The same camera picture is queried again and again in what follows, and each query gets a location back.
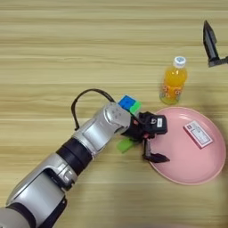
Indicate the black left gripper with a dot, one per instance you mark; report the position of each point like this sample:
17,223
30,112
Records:
135,130

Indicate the green rectangular block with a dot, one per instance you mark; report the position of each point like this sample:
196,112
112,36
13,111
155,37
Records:
124,145

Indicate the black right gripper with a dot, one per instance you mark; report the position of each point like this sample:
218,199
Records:
218,61

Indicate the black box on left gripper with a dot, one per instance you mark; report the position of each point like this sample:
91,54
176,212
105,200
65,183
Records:
156,123

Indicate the colourful puzzle cube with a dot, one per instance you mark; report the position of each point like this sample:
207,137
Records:
128,102

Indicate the orange juice bottle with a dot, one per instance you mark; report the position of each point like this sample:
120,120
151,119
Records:
173,80

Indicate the pink round plate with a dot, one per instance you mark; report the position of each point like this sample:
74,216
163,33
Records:
184,166

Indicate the small pink white card box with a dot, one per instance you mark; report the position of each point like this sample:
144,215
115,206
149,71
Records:
198,134

